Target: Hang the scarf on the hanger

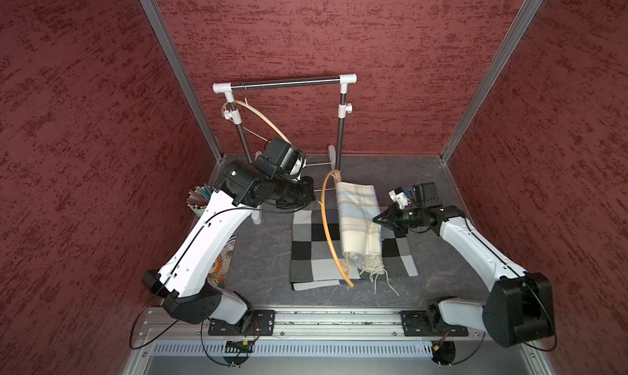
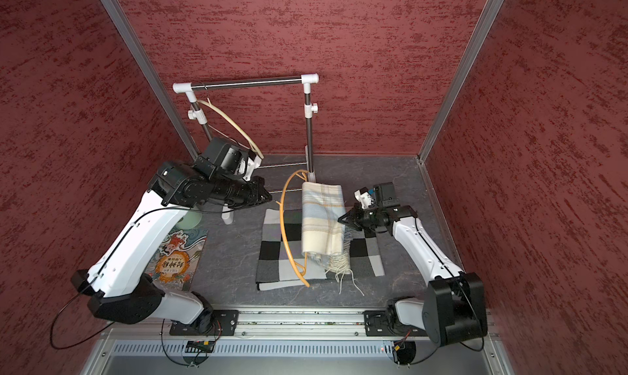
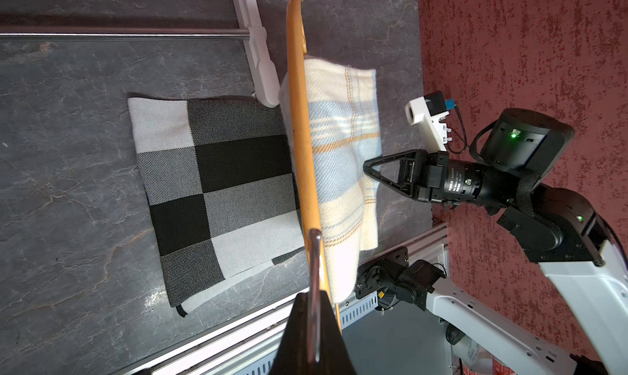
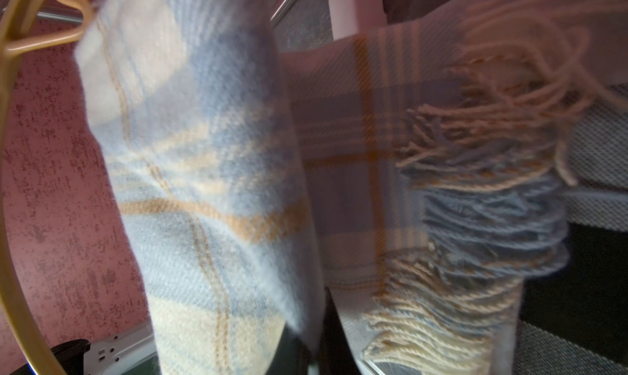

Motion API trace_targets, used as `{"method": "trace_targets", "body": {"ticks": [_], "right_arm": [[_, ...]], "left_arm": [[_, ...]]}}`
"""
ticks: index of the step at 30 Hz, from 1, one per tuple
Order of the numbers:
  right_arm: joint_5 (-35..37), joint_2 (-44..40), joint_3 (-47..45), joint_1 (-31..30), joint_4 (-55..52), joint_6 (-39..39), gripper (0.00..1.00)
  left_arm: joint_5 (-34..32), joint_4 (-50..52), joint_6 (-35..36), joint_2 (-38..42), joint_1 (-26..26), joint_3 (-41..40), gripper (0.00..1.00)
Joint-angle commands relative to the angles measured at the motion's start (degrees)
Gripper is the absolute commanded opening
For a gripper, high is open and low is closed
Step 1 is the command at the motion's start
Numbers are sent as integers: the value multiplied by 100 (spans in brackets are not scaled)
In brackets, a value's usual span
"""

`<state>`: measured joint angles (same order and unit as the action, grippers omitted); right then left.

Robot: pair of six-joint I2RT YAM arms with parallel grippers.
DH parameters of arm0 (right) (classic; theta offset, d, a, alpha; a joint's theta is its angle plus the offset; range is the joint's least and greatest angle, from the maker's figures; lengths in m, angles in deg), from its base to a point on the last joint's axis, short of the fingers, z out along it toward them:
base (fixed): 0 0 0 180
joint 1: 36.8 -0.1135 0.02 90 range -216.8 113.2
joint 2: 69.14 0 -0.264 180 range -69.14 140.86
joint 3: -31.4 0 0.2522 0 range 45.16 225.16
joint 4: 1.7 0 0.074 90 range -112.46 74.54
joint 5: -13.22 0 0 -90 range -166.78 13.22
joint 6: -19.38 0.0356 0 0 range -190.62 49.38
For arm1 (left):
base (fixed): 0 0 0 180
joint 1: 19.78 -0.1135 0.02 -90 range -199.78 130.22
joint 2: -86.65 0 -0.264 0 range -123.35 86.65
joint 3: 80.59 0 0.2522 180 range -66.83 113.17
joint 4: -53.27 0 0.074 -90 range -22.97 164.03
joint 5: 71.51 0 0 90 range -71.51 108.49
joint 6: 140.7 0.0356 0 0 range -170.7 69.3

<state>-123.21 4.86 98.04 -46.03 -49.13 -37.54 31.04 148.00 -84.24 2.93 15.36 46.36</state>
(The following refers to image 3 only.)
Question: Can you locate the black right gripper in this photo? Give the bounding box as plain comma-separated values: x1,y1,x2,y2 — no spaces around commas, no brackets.
363,149,483,204

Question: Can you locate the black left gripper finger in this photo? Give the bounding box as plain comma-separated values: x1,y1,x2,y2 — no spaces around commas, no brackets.
270,291,356,374

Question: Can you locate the blue plaid fringed scarf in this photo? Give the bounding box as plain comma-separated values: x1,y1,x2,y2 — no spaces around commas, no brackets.
304,56,382,304

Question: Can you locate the orange plastic hanger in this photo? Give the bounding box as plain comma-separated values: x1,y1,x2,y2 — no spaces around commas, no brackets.
286,0,330,305

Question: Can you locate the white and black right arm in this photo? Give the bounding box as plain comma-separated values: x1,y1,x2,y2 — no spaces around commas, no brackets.
354,109,627,374

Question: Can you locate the grey checkered scarf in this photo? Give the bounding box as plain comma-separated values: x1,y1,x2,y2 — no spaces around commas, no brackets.
128,96,304,316

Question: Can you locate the white and steel clothes rack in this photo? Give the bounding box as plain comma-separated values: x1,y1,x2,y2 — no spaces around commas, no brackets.
1,0,280,108

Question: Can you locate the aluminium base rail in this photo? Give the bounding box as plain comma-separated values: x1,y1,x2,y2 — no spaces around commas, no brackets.
113,222,448,374

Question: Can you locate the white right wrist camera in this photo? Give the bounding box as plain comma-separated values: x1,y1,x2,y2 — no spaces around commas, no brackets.
405,91,456,153

